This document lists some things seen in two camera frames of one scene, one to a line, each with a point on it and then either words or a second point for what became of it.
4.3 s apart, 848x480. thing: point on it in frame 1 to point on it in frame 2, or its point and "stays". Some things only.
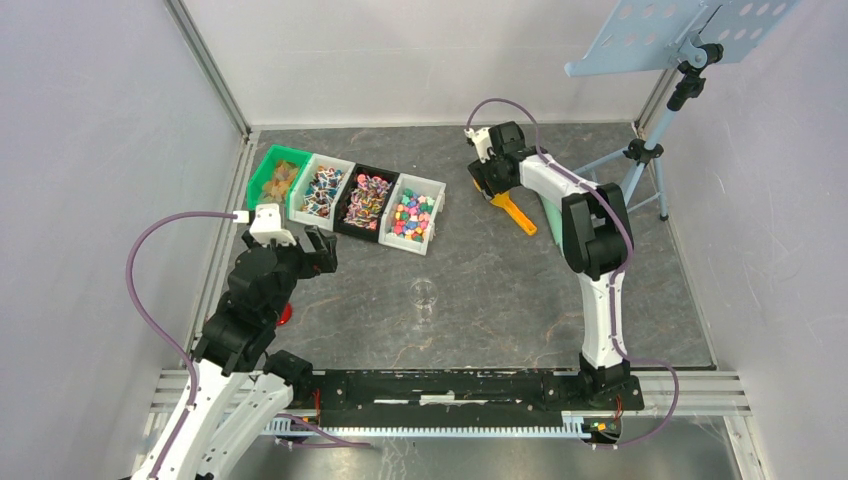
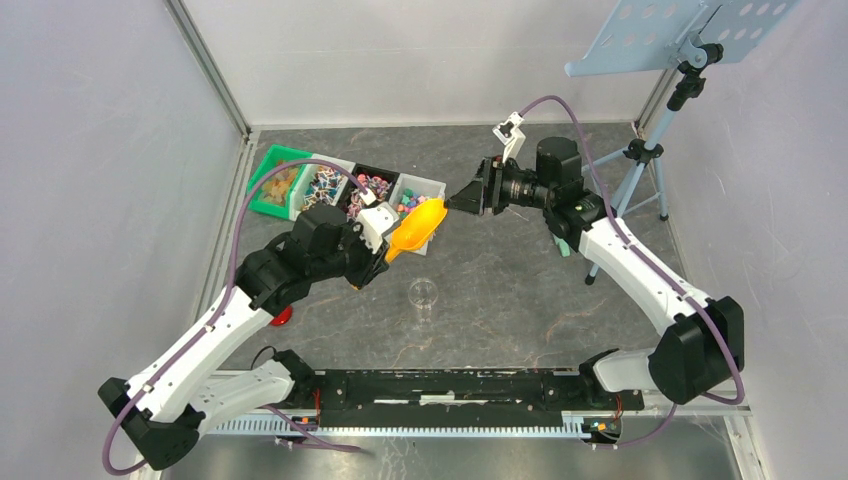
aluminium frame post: [212, 65] stays
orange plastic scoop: [503, 198] to [416, 227]
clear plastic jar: [424, 294] stays
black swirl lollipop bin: [362, 203] stays
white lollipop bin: [314, 192] stays
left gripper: [324, 259] to [373, 264]
